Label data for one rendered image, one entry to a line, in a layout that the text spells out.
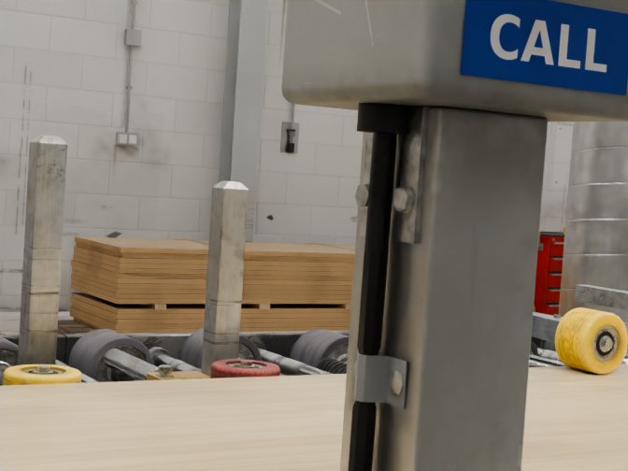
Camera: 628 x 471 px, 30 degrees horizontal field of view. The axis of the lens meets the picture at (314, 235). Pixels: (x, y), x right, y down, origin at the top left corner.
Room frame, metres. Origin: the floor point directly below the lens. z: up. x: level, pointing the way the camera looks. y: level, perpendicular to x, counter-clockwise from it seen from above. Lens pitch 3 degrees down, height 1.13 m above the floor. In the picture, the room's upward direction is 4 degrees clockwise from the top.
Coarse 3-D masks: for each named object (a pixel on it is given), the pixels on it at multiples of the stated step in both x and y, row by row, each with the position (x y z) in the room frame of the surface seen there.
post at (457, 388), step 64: (448, 128) 0.29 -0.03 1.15; (512, 128) 0.30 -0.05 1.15; (384, 192) 0.30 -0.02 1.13; (448, 192) 0.29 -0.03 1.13; (512, 192) 0.30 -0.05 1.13; (384, 256) 0.30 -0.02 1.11; (448, 256) 0.29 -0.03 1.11; (512, 256) 0.30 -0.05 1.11; (384, 320) 0.30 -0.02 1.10; (448, 320) 0.29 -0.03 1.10; (512, 320) 0.30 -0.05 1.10; (384, 384) 0.30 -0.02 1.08; (448, 384) 0.29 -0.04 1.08; (512, 384) 0.30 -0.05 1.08; (384, 448) 0.30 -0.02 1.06; (448, 448) 0.29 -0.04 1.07; (512, 448) 0.30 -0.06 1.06
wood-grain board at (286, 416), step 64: (64, 384) 1.19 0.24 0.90; (128, 384) 1.21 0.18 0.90; (192, 384) 1.23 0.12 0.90; (256, 384) 1.26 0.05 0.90; (320, 384) 1.28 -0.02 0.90; (576, 384) 1.40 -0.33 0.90; (0, 448) 0.91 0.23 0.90; (64, 448) 0.92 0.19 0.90; (128, 448) 0.94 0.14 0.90; (192, 448) 0.95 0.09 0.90; (256, 448) 0.97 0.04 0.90; (320, 448) 0.98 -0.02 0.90; (576, 448) 1.05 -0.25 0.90
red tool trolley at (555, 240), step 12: (540, 240) 8.79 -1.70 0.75; (552, 240) 8.76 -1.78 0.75; (540, 252) 8.79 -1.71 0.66; (552, 252) 8.75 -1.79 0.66; (540, 264) 8.78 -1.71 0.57; (552, 264) 8.75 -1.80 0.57; (540, 276) 8.77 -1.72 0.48; (552, 276) 8.76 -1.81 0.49; (540, 288) 8.77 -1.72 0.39; (552, 288) 8.78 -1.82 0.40; (540, 300) 8.76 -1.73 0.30; (552, 300) 8.78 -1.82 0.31; (540, 312) 8.75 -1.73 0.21; (552, 312) 8.78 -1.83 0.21
